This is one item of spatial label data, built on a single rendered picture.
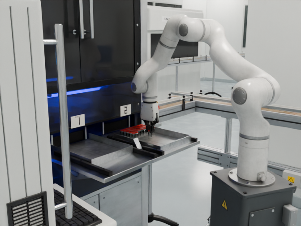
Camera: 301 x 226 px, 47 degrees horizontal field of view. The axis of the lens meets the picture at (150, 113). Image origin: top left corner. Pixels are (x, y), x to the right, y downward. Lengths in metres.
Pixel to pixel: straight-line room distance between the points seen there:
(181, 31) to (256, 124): 0.50
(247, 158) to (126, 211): 1.02
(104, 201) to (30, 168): 1.08
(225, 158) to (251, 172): 1.31
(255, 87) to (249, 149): 0.26
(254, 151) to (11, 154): 0.90
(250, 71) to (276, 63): 1.63
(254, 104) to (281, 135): 1.86
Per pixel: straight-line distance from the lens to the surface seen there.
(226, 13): 10.82
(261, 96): 1.36
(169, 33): 1.70
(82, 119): 1.82
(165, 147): 1.75
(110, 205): 2.12
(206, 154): 2.86
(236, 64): 1.47
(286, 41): 3.08
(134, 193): 2.24
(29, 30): 0.99
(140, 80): 1.77
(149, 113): 1.88
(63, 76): 1.04
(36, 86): 1.00
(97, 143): 1.89
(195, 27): 1.52
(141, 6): 2.08
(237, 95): 1.35
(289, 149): 3.19
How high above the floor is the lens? 1.45
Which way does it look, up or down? 13 degrees down
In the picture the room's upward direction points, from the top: straight up
